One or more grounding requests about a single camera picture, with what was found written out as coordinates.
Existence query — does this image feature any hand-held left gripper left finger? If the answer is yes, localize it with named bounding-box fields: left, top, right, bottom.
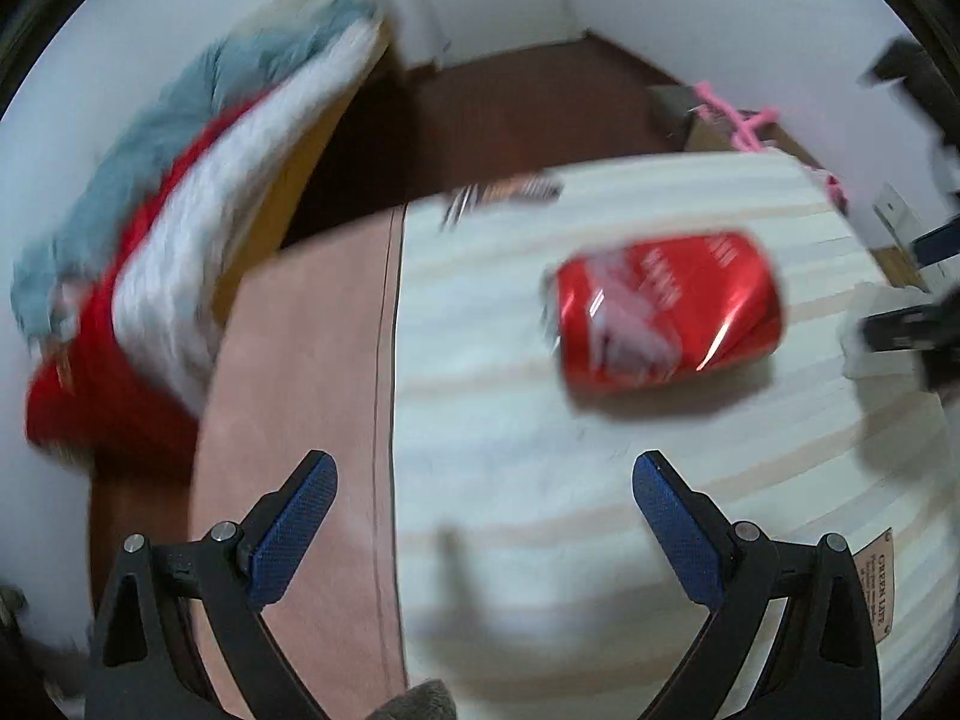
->
left=88, top=450, right=338, bottom=720

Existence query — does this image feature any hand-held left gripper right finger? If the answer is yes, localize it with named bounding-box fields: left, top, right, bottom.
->
left=632, top=450, right=880, bottom=720

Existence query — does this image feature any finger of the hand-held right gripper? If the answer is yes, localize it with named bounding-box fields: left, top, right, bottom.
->
left=910, top=219, right=960, bottom=269
left=861, top=302, right=960, bottom=392

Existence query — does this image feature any crushed red soda can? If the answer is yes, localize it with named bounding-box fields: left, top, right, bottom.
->
left=543, top=230, right=785, bottom=400

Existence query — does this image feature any white power strip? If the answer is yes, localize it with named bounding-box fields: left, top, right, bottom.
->
left=874, top=181, right=932, bottom=271

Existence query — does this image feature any pink table cloth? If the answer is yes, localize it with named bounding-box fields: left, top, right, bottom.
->
left=187, top=202, right=410, bottom=720

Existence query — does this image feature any striped table cloth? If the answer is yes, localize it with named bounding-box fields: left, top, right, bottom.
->
left=394, top=152, right=950, bottom=720

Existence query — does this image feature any pink plush toy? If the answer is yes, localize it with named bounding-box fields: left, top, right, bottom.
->
left=694, top=79, right=850, bottom=205

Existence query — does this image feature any open cardboard box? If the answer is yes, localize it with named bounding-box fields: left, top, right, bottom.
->
left=649, top=82, right=820, bottom=167

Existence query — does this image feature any grey checkered bed sheet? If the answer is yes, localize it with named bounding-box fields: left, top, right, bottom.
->
left=112, top=19, right=377, bottom=415

